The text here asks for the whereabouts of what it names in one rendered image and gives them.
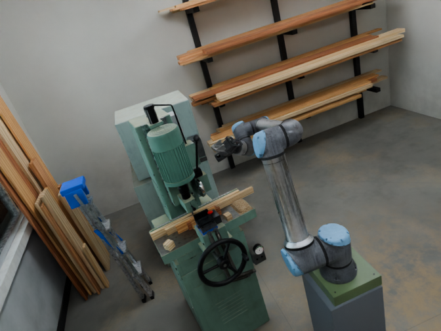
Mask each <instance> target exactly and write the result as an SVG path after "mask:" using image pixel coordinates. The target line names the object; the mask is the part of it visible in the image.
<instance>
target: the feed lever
mask: <svg viewBox="0 0 441 331"><path fill-rule="evenodd" d="M193 140H194V141H195V142H196V168H195V169H193V170H194V173H195V176H194V178H195V179H197V178H198V177H201V176H203V173H202V171H201V169H200V167H198V141H199V140H200V137H199V136H198V135H194V137H193Z"/></svg>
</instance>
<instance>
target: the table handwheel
mask: <svg viewBox="0 0 441 331"><path fill-rule="evenodd" d="M222 244H226V249H225V251H224V255H223V256H222V255H221V254H218V255H217V254H216V253H215V251H214V252H212V254H213V256H214V257H215V259H216V260H217V264H216V265H214V266H213V267H211V268H209V269H207V270H205V271H203V263H204V261H205V258H206V257H207V256H208V254H209V253H210V252H211V251H212V250H213V249H215V248H216V247H218V246H220V245H222ZM230 244H235V245H237V246H238V247H239V248H240V250H241V252H242V253H244V254H245V255H247V250H246V248H245V246H244V245H243V244H242V243H241V242H240V241H239V240H236V239H234V238H223V239H220V240H218V241H216V242H214V243H212V244H211V245H209V246H208V247H207V248H206V249H205V250H204V252H203V253H202V255H201V257H200V259H199V261H198V276H199V278H200V280H201V281H202V282H203V283H204V284H206V285H208V286H211V287H221V286H226V285H227V284H230V283H231V282H233V281H234V280H236V279H237V278H238V277H239V276H240V275H241V273H242V272H243V270H244V268H245V266H246V263H247V262H246V260H245V259H244V258H243V257H242V261H241V265H240V267H239V268H238V270H235V269H234V268H233V267H231V266H230V262H229V260H228V259H227V258H226V256H227V253H228V249H229V246H230ZM218 267H219V268H220V269H222V270H225V269H227V268H229V269H230V270H232V271H233V272H235V273H234V274H233V275H232V276H231V277H229V278H227V279H226V280H223V281H219V282H213V281H210V280H208V279H207V278H206V277H205V276H204V274H206V273H208V272H210V271H212V270H214V269H216V268H218Z"/></svg>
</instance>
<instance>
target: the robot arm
mask: <svg viewBox="0 0 441 331"><path fill-rule="evenodd" d="M232 132H233V134H234V136H235V139H234V138H233V137H230V138H228V137H229V136H226V138H225V139H226V140H225V141H224V142H223V143H222V142H221V141H222V140H219V141H217V142H216V143H215V144H213V145H212V146H211V148H212V149H213V150H214V151H215V152H218V153H217V154H215V158H216V159H217V161H218V162H220V161H222V160H223V159H225V158H227V157H228V156H230V155H231V154H235V155H238V156H253V155H254V154H255V155H256V156H257V158H260V159H261V161H262V163H263V166H264V170H265V172H266V176H267V178H268V182H269V185H270V189H271V191H272V195H273V198H274V201H275V205H276V208H277V211H278V215H279V217H280V221H281V224H282V227H283V231H284V234H285V240H284V242H283V244H284V248H282V250H281V254H282V257H283V260H284V261H285V264H286V265H287V268H288V269H289V271H290V272H291V274H292V275H293V276H301V275H305V274H307V273H309V272H311V271H314V270H316V269H320V274H321V276H322V277H323V278H324V279H325V280H326V281H328V282H330V283H333V284H346V283H348V282H350V281H352V280H354V278H355V277H356V275H357V266H356V263H355V261H354V260H353V258H352V250H351V243H350V241H351V239H350V235H349V232H348V230H347V229H346V228H345V227H343V226H342V225H338V224H335V223H328V224H326V225H322V226H321V227H320V228H319V230H318V235H316V236H312V235H311V234H310V233H308V231H307V229H306V225H305V221H304V218H303V214H302V211H301V207H300V204H299V200H298V198H297V193H296V191H295V187H294V184H293V180H292V177H291V174H290V170H289V166H288V164H287V160H286V157H285V151H284V149H286V148H289V147H290V146H293V145H294V144H296V143H298V142H299V141H300V139H301V137H302V136H303V127H302V125H301V124H300V123H299V122H298V121H297V120H294V119H286V120H284V121H279V120H270V119H269V118H268V117H267V116H262V117H260V118H257V119H255V120H251V121H248V122H245V123H244V121H239V122H237V123H235V124H234V125H233V126H232ZM252 135H253V141H252V140H251V137H250V136H252Z"/></svg>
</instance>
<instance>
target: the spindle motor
mask: <svg viewBox="0 0 441 331"><path fill-rule="evenodd" d="M147 139H148V142H149V144H150V147H151V149H152V152H153V154H154V157H155V159H156V162H157V165H158V167H159V170H160V172H161V175H162V177H163V180H164V183H165V185H166V186H167V187H179V186H182V185H185V184H186V183H188V182H190V181H191V180H192V179H193V178H194V176H195V173H194V170H193V168H192V164H191V162H190V159H189V156H188V153H187V150H186V147H185V145H184V141H183V139H182V135H181V133H180V129H179V127H178V125H177V124H175V123H168V124H165V125H161V126H159V127H156V128H154V129H152V130H151V131H149V132H148V134H147Z"/></svg>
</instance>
